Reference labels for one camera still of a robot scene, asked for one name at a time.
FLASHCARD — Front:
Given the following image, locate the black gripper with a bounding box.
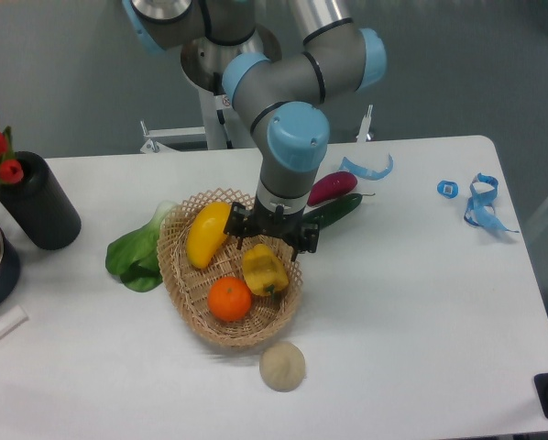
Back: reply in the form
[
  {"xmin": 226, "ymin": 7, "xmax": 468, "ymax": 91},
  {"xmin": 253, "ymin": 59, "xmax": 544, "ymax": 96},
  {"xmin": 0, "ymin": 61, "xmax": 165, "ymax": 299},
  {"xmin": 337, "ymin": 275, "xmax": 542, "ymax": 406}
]
[{"xmin": 224, "ymin": 198, "xmax": 320, "ymax": 261}]

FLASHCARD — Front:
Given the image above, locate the yellow bell pepper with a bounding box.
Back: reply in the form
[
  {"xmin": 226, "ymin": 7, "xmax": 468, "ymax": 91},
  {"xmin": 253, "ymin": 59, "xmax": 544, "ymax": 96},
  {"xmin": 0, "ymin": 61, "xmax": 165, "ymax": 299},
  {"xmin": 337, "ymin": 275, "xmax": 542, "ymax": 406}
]
[{"xmin": 242, "ymin": 244, "xmax": 289, "ymax": 296}]

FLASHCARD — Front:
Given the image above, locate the green cucumber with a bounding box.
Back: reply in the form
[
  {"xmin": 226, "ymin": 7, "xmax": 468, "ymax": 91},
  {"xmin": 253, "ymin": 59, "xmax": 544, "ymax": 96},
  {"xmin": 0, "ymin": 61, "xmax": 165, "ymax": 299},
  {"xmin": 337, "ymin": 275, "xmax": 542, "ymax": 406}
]
[{"xmin": 302, "ymin": 192, "xmax": 374, "ymax": 229}]

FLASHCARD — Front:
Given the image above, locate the beige steamed bun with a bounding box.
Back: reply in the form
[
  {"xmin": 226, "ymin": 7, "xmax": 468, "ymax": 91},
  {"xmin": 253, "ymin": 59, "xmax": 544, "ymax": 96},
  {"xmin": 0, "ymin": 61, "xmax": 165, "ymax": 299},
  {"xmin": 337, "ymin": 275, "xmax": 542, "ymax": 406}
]
[{"xmin": 259, "ymin": 341, "xmax": 306, "ymax": 392}]

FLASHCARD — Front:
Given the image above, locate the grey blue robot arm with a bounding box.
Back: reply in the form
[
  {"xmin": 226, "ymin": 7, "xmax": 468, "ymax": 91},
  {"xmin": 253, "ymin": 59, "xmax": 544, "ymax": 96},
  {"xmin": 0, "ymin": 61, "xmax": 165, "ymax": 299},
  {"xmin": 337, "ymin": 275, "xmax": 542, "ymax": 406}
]
[{"xmin": 123, "ymin": 1, "xmax": 387, "ymax": 254}]

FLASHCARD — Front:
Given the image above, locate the woven wicker basket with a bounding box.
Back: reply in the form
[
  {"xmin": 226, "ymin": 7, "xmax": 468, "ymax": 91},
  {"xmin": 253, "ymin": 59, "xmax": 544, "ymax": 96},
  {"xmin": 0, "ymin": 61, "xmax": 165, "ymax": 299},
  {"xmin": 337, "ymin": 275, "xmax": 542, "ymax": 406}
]
[{"xmin": 157, "ymin": 188, "xmax": 302, "ymax": 348}]

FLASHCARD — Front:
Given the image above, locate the yellow mango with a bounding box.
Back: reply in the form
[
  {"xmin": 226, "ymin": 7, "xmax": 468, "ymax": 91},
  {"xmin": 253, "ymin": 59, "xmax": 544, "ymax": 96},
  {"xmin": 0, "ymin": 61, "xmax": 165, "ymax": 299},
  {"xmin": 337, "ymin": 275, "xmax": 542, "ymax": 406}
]
[{"xmin": 186, "ymin": 202, "xmax": 231, "ymax": 270}]

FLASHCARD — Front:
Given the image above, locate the purple sweet potato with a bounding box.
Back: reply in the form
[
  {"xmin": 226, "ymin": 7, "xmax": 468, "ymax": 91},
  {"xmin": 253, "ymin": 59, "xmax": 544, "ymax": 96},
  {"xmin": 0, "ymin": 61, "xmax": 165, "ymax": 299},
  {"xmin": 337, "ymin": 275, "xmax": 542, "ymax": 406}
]
[{"xmin": 307, "ymin": 171, "xmax": 357, "ymax": 207}]

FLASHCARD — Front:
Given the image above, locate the orange fruit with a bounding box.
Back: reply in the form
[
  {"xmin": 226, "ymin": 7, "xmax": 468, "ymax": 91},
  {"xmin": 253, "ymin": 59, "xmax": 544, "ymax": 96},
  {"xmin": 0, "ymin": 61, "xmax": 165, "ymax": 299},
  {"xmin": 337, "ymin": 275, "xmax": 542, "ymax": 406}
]
[{"xmin": 207, "ymin": 277, "xmax": 252, "ymax": 322}]

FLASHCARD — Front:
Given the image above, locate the blue curved plastic strip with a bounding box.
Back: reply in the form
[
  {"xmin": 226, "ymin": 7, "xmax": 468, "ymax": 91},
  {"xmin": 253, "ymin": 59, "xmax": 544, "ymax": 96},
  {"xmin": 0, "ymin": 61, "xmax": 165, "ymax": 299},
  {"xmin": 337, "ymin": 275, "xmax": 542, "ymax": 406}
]
[{"xmin": 337, "ymin": 155, "xmax": 394, "ymax": 182}]

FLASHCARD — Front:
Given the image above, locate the green bok choy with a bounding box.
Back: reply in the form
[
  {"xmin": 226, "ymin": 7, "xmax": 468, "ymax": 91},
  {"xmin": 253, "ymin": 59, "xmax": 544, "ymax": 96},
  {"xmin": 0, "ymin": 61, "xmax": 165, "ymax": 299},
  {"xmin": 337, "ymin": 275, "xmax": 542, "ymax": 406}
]
[{"xmin": 105, "ymin": 201, "xmax": 177, "ymax": 292}]

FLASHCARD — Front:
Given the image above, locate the small blue tag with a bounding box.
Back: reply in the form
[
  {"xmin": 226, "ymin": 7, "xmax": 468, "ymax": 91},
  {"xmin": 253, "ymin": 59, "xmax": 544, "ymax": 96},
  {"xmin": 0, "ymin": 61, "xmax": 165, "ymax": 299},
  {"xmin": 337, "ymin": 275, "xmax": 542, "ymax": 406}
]
[{"xmin": 436, "ymin": 181, "xmax": 459, "ymax": 199}]

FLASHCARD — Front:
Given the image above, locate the black cylindrical vase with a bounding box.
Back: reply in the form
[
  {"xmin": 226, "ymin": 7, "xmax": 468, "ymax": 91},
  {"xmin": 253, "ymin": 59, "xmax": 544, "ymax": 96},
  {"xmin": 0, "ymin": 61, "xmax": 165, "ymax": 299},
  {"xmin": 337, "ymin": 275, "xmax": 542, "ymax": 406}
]
[{"xmin": 0, "ymin": 151, "xmax": 82, "ymax": 250}]

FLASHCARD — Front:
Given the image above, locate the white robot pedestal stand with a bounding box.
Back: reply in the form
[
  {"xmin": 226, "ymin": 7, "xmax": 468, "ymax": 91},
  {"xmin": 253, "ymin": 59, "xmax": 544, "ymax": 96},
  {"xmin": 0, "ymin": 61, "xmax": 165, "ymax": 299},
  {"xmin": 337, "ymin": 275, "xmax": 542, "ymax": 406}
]
[{"xmin": 138, "ymin": 22, "xmax": 375, "ymax": 155}]

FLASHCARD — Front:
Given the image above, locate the blue ribbon strap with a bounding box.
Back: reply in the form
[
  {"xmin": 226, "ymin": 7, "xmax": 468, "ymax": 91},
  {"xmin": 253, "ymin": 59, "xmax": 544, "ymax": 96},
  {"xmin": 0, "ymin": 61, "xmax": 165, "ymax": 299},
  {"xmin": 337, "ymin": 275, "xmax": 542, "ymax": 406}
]
[{"xmin": 464, "ymin": 172, "xmax": 521, "ymax": 235}]

